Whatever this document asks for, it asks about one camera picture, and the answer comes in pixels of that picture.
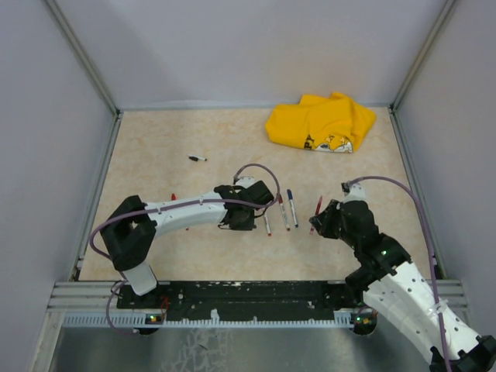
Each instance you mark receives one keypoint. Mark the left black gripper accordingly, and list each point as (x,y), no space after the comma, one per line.
(247,225)

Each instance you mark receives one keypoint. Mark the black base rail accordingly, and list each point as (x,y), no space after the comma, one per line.
(244,300)

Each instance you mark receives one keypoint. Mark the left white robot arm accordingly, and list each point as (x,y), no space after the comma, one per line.
(130,231)

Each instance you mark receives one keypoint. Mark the white pen red tip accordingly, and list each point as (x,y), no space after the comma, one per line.
(267,225)

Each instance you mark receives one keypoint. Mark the white pen blue markings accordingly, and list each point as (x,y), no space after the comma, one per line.
(284,217)

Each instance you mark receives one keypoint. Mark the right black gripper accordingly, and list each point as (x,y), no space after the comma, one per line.
(322,221)

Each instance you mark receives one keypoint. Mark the black capped marker pen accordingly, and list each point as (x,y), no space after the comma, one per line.
(196,158)

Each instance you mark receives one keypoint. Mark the dark red pen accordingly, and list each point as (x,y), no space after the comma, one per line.
(317,211)

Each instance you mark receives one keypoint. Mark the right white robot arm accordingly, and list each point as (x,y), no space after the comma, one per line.
(390,282)

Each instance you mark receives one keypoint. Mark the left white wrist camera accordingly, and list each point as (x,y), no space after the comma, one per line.
(245,181)

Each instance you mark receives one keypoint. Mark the yellow folded t-shirt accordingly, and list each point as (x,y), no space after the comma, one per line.
(336,124)

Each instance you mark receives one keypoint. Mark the white slotted cable duct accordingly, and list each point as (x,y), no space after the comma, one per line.
(341,320)

